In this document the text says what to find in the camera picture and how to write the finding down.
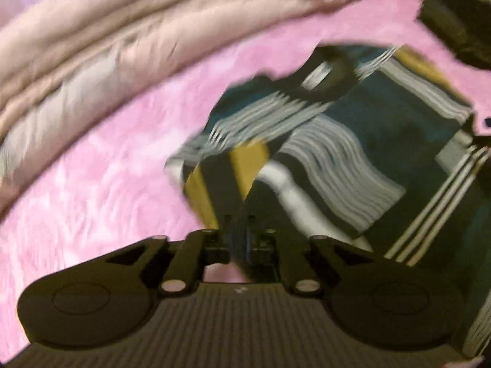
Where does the pink floral blanket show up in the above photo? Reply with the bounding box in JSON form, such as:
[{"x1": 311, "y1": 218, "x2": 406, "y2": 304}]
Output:
[{"x1": 0, "y1": 0, "x2": 491, "y2": 353}]

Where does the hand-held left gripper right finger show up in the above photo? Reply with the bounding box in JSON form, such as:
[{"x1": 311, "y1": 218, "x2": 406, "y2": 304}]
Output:
[{"x1": 249, "y1": 230, "x2": 385, "y2": 297}]

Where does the pile of black clothes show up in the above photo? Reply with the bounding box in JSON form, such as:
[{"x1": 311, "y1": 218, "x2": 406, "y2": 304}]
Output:
[{"x1": 417, "y1": 0, "x2": 491, "y2": 70}]

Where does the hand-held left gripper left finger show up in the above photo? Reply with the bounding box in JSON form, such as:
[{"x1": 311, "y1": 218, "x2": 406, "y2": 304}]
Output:
[{"x1": 105, "y1": 229, "x2": 231, "y2": 297}]

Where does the folded pink beige quilt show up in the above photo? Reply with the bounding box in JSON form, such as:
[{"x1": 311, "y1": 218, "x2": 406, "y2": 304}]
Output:
[{"x1": 0, "y1": 0, "x2": 403, "y2": 215}]

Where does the dark striped shirt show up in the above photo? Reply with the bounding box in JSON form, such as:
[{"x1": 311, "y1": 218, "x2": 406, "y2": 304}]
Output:
[{"x1": 165, "y1": 44, "x2": 491, "y2": 357}]

